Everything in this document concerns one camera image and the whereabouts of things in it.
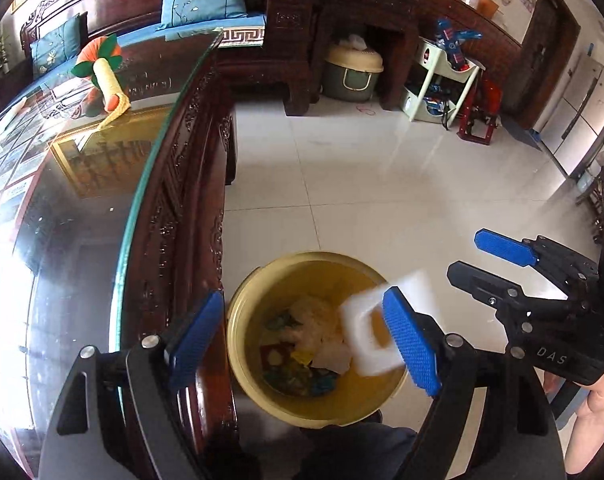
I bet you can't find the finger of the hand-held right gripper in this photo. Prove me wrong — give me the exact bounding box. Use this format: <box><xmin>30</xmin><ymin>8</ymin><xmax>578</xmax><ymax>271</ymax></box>
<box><xmin>474</xmin><ymin>228</ymin><xmax>600</xmax><ymax>291</ymax></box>
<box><xmin>447</xmin><ymin>260</ymin><xmax>572</xmax><ymax>321</ymax></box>

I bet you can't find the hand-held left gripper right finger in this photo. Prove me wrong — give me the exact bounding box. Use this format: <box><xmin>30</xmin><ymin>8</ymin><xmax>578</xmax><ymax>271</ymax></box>
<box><xmin>383</xmin><ymin>287</ymin><xmax>567</xmax><ymax>480</ymax></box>

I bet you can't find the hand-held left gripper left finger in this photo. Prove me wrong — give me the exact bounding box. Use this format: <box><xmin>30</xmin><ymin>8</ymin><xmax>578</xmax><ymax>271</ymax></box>
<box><xmin>39</xmin><ymin>291</ymin><xmax>224</xmax><ymax>480</ymax></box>

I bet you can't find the white foam block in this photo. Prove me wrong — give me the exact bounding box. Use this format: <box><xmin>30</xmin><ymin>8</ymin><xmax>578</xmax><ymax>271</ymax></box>
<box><xmin>339</xmin><ymin>269</ymin><xmax>435</xmax><ymax>377</ymax></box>

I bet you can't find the yellow plastic bucket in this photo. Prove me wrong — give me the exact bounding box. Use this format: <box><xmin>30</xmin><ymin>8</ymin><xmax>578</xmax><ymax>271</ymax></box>
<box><xmin>226</xmin><ymin>251</ymin><xmax>417</xmax><ymax>422</ymax></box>

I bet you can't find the white cardboard piece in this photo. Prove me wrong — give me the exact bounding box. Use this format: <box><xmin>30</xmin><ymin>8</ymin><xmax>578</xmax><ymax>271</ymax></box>
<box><xmin>312</xmin><ymin>340</ymin><xmax>355</xmax><ymax>375</ymax></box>

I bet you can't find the green paper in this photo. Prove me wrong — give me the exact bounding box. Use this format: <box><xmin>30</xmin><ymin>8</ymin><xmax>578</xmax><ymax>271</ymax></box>
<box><xmin>267</xmin><ymin>310</ymin><xmax>295</xmax><ymax>333</ymax></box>

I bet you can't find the teal paper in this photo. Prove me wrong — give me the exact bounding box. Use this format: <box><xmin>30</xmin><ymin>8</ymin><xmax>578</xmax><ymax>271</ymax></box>
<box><xmin>309</xmin><ymin>372</ymin><xmax>340</xmax><ymax>397</ymax></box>

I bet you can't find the clear bag with yellow contents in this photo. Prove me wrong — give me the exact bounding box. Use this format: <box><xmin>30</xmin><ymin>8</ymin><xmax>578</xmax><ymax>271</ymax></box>
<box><xmin>262</xmin><ymin>296</ymin><xmax>350</xmax><ymax>376</ymax></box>

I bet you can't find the person's right forearm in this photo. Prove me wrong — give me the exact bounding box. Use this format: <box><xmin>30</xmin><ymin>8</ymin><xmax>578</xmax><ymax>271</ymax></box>
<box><xmin>564</xmin><ymin>367</ymin><xmax>604</xmax><ymax>476</ymax></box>

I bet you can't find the large water bottle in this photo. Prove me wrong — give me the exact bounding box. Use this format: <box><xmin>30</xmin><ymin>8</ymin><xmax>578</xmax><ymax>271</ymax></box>
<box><xmin>574</xmin><ymin>150</ymin><xmax>604</xmax><ymax>206</ymax></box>

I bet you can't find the person's dark trouser leg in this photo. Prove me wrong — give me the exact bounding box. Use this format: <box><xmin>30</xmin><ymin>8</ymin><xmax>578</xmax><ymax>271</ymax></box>
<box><xmin>292</xmin><ymin>412</ymin><xmax>417</xmax><ymax>480</ymax></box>

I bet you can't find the glass-topped wooden coffee table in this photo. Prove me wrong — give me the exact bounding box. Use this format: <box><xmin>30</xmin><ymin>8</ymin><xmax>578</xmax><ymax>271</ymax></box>
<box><xmin>0</xmin><ymin>30</ymin><xmax>243</xmax><ymax>480</ymax></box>

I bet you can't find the red stool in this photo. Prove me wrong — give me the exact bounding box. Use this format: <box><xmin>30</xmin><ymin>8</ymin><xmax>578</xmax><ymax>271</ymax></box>
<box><xmin>456</xmin><ymin>77</ymin><xmax>502</xmax><ymax>146</ymax></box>

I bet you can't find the silver refrigerator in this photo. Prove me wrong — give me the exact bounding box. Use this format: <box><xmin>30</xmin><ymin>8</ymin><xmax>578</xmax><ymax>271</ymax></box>
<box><xmin>539</xmin><ymin>52</ymin><xmax>604</xmax><ymax>181</ymax></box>

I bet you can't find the dark wooden door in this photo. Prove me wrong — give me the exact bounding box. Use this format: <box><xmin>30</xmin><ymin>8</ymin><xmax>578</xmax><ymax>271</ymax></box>
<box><xmin>502</xmin><ymin>0</ymin><xmax>582</xmax><ymax>131</ymax></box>

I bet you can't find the light green shelf cart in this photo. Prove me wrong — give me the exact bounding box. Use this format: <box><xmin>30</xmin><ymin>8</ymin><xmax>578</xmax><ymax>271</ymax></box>
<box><xmin>399</xmin><ymin>35</ymin><xmax>482</xmax><ymax>123</ymax></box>

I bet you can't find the blue toy robot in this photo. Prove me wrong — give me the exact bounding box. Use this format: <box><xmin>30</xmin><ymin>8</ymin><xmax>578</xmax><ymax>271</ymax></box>
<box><xmin>434</xmin><ymin>17</ymin><xmax>482</xmax><ymax>68</ymax></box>

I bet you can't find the green bin with beige lid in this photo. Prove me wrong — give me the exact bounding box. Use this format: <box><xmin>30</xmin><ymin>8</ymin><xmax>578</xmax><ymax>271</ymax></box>
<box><xmin>322</xmin><ymin>34</ymin><xmax>385</xmax><ymax>102</ymax></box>

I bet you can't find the dark wooden console table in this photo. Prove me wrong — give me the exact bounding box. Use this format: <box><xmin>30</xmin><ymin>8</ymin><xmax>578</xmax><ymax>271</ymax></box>
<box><xmin>312</xmin><ymin>0</ymin><xmax>525</xmax><ymax>111</ymax></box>

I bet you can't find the carrot plush toy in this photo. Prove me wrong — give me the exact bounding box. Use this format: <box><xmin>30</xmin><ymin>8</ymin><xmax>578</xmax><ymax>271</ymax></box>
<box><xmin>71</xmin><ymin>33</ymin><xmax>132</xmax><ymax>117</ymax></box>

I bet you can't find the white remote control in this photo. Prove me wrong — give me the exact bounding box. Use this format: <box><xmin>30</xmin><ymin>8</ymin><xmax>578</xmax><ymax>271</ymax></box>
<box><xmin>0</xmin><ymin>96</ymin><xmax>33</xmax><ymax>128</ymax></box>

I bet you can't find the carved dark wooden sofa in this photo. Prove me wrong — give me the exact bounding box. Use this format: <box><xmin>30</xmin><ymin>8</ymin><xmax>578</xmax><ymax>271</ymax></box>
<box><xmin>12</xmin><ymin>0</ymin><xmax>317</xmax><ymax>116</ymax></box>

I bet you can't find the blue sofa seat pad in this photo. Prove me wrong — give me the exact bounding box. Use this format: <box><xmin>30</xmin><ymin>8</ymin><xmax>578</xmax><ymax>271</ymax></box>
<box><xmin>2</xmin><ymin>14</ymin><xmax>269</xmax><ymax>106</ymax></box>

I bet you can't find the blue floral cushion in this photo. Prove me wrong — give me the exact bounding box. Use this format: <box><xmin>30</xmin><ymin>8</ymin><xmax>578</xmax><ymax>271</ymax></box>
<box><xmin>161</xmin><ymin>0</ymin><xmax>253</xmax><ymax>28</ymax></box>
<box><xmin>30</xmin><ymin>12</ymin><xmax>83</xmax><ymax>81</ymax></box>

